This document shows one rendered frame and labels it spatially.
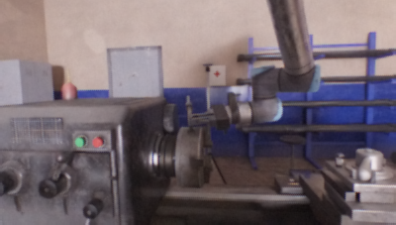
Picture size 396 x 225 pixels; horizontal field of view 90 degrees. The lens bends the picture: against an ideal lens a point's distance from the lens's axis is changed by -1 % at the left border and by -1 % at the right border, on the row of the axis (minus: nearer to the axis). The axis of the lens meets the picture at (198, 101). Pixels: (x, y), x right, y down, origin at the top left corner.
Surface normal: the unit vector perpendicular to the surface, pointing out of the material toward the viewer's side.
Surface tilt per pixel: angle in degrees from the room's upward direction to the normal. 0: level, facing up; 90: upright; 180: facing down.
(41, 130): 90
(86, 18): 90
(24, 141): 90
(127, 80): 90
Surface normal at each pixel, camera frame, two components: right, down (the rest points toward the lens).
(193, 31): -0.12, 0.08
